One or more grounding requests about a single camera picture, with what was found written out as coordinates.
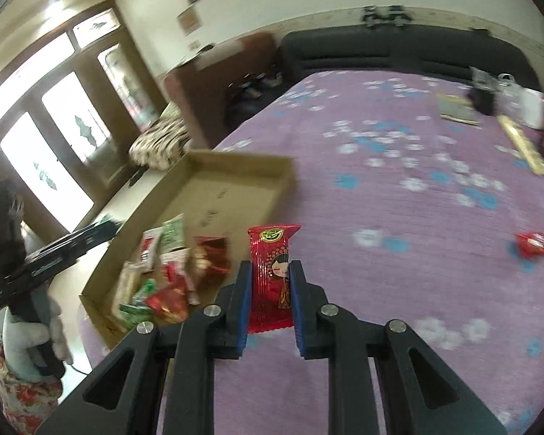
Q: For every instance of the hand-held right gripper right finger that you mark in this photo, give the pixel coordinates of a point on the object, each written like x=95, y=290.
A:
x=298, y=317

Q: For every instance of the white container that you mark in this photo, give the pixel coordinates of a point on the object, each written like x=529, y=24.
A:
x=532, y=108

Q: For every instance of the person's left forearm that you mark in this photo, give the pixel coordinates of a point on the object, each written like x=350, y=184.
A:
x=22, y=403

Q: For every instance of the cardboard box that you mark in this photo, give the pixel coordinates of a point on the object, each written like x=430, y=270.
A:
x=226, y=190

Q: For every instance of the brown chair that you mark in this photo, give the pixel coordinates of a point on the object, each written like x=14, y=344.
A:
x=199, y=99

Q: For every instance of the beige snack packet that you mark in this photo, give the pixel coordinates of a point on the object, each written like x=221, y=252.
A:
x=124, y=283

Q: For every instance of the wall socket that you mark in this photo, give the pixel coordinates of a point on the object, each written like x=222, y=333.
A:
x=199, y=46

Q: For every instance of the red figure print snack packet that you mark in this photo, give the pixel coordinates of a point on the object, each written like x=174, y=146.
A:
x=532, y=243
x=272, y=276

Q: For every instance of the cream yellow tube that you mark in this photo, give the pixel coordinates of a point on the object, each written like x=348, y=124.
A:
x=523, y=145

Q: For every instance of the person's left hand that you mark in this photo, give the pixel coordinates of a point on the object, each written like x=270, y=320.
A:
x=25, y=344

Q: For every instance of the black sofa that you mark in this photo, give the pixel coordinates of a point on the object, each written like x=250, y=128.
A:
x=390, y=50

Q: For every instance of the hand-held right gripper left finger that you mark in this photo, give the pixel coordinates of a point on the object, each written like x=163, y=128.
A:
x=244, y=317

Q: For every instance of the paper wall sign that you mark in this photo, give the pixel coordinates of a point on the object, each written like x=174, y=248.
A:
x=189, y=20

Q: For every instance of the small black container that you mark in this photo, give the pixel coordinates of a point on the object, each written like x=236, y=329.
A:
x=483, y=99

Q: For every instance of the red white snack packet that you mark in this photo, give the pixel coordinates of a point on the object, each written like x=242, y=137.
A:
x=149, y=247
x=176, y=267

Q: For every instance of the zebra striped cushion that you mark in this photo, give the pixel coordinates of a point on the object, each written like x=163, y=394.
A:
x=158, y=140

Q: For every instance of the wooden glass door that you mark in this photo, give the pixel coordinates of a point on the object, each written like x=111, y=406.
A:
x=68, y=113

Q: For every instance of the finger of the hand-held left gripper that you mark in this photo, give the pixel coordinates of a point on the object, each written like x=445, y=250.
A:
x=99, y=233

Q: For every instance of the olive green pouch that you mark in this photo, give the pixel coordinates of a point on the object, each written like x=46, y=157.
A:
x=455, y=109

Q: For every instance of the black device on sofa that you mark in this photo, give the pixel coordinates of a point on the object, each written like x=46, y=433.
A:
x=400, y=14
x=374, y=14

